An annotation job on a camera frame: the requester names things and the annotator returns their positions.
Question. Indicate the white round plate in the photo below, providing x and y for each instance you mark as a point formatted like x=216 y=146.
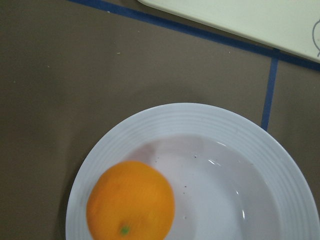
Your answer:
x=231 y=179

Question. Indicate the orange fruit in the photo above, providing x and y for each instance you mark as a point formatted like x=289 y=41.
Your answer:
x=130 y=201

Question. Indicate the cream bear tray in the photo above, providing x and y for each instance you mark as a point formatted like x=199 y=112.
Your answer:
x=289 y=25

